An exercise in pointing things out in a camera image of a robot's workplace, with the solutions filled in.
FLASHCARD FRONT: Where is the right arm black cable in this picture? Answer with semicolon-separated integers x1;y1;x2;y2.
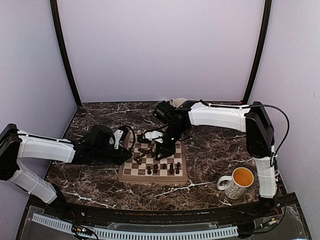
249;104;291;166

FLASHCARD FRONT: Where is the white cable duct strip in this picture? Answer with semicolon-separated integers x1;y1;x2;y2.
31;213;239;240

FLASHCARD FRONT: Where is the dark tall piece back row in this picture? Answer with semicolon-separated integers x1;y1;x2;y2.
169;163;175;175

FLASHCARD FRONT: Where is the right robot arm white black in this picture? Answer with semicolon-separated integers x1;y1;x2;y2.
153;100;277;217

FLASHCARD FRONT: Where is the black frame post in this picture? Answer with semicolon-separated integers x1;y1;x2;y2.
49;0;82;108
242;0;272;105

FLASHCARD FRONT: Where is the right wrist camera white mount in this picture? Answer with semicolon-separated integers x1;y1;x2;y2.
137;130;164;143

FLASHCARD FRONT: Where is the seashell pattern mug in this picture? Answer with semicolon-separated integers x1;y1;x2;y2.
169;98;187;108

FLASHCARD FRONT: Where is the wooden chess board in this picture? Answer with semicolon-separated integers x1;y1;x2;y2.
117;133;188;185

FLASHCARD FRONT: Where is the right black frame post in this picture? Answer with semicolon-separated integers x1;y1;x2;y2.
242;0;272;105

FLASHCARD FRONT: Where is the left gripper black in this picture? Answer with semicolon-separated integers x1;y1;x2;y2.
93;145;133;166

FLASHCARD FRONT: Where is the left black frame post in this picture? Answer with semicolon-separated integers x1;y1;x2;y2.
49;0;82;108

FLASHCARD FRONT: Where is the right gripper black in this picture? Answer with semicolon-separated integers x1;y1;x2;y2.
155;123;187;160

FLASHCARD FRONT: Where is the white mug yellow inside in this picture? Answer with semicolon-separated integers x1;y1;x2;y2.
217;167;254;200

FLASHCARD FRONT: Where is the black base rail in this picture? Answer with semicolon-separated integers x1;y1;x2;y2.
25;193;304;226

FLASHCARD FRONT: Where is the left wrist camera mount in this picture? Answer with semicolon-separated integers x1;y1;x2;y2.
113;129;128;150

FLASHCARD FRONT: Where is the pile of dark chess pieces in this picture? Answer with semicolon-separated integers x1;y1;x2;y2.
133;147;155;165

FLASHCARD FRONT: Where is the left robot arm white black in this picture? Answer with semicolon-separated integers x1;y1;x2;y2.
0;123;133;218

